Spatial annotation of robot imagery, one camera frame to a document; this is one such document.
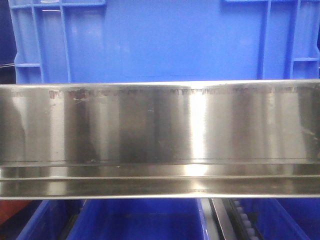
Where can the blue bin lower left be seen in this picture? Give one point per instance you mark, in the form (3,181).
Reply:
(52,220)

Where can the stainless steel shelf beam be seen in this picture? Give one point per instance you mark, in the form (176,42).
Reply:
(199,139)

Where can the blue bin lower right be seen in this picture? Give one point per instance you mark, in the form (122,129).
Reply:
(281,218)

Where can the blue crate on shelf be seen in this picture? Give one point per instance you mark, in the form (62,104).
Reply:
(92,41)

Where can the blue bin lower middle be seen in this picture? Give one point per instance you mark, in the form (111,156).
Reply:
(141,219)

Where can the blue bin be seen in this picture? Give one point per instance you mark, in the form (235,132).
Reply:
(52,220)
(141,219)
(281,218)

